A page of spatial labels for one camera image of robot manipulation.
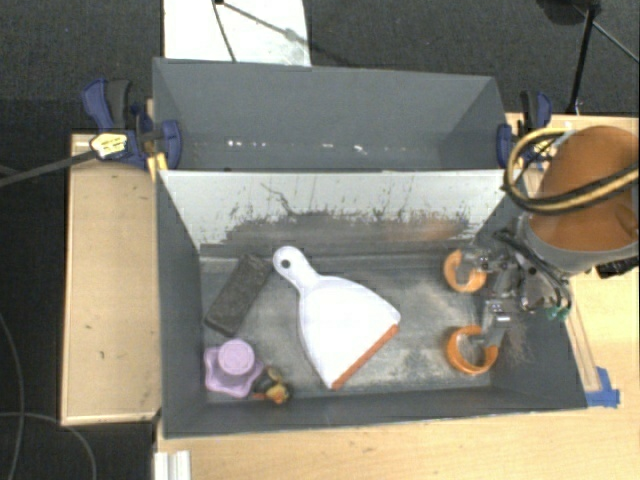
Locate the white dustpan with orange edge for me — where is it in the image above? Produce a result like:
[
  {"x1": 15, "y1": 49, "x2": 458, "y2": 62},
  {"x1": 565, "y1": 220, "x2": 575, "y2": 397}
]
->
[{"x1": 271, "y1": 245, "x2": 403, "y2": 392}]

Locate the pale wood board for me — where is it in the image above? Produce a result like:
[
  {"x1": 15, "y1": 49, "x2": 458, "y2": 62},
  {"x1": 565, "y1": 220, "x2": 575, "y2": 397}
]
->
[{"x1": 59, "y1": 132, "x2": 162, "y2": 427}]

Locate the black cylinder on white bracket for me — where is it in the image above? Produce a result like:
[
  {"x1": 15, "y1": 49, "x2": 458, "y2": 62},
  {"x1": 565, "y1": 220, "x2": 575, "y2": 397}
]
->
[{"x1": 595, "y1": 255, "x2": 640, "y2": 279}]

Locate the black and yellow toy duck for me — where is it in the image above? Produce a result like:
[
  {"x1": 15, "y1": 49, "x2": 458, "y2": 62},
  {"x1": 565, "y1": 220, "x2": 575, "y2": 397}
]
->
[{"x1": 249, "y1": 365, "x2": 294, "y2": 406}]

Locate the orange ring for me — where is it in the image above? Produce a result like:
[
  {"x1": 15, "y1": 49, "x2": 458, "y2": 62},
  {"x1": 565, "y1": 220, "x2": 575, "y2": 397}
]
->
[
  {"x1": 441, "y1": 248, "x2": 489, "y2": 295},
  {"x1": 444, "y1": 323, "x2": 501, "y2": 376}
]

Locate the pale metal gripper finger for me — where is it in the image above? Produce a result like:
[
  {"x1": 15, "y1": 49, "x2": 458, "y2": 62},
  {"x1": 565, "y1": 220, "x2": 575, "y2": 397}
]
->
[
  {"x1": 480, "y1": 302, "x2": 512, "y2": 352},
  {"x1": 460, "y1": 250, "x2": 491, "y2": 271}
]

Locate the grey metal bin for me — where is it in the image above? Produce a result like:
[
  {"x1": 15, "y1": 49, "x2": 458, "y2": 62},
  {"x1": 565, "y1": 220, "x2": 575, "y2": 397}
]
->
[{"x1": 151, "y1": 56, "x2": 590, "y2": 440}]

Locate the purple star-shaped toy cup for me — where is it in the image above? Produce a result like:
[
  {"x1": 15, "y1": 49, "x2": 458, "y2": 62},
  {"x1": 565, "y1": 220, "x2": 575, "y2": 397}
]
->
[{"x1": 201, "y1": 338, "x2": 266, "y2": 400}]

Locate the dark grey flat block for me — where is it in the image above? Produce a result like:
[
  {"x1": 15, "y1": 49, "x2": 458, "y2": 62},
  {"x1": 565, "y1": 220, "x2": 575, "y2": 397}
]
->
[{"x1": 203, "y1": 253, "x2": 274, "y2": 338}]

